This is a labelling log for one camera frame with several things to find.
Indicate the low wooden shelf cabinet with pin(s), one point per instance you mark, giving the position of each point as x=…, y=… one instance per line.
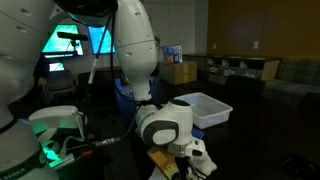
x=233, y=66

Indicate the green plaid sofa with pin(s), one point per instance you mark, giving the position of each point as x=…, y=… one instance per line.
x=293, y=83

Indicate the blue and white box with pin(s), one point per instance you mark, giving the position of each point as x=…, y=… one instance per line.
x=172, y=54

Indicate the large dark ottoman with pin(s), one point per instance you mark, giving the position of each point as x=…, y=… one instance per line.
x=245, y=86

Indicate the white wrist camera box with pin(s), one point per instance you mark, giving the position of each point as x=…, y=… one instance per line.
x=196, y=148

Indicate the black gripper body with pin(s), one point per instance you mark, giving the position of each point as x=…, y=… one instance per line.
x=181, y=165

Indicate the cardboard box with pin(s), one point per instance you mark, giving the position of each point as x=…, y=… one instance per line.
x=178, y=71

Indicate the wall outlet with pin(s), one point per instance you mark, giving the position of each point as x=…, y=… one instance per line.
x=255, y=45

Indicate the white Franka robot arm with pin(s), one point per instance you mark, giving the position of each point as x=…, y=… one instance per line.
x=136, y=43

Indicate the white terry cloth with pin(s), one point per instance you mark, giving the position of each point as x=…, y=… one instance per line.
x=205, y=166

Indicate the translucent white plastic bin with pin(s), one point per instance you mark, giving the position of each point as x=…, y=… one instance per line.
x=205, y=111

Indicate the dark topped yellow sponge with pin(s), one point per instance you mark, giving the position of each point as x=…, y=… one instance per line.
x=163, y=160

